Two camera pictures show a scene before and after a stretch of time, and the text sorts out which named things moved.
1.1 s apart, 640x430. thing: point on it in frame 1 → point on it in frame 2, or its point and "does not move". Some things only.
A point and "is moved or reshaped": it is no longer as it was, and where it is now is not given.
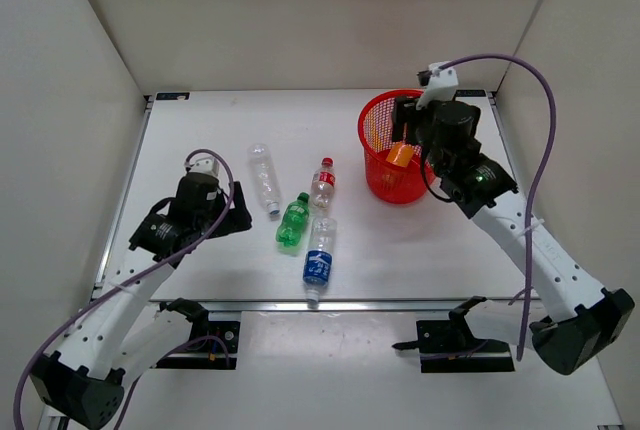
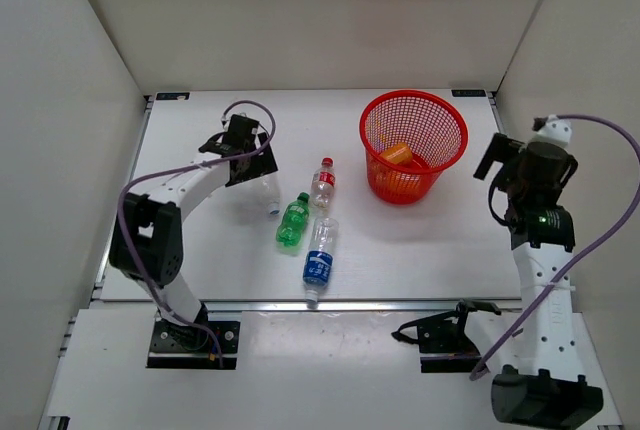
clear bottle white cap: x=266 y=176 does not move
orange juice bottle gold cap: x=401 y=154 is moved or reshaped
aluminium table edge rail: x=143 y=306 does not move
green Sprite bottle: x=295 y=218 does not move
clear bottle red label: x=323 y=184 does not move
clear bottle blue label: x=318 y=259 does not move
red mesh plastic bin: x=391 y=182 does not move
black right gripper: x=406 y=114 → x=500 y=149
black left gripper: x=238 y=218 → x=263 y=165
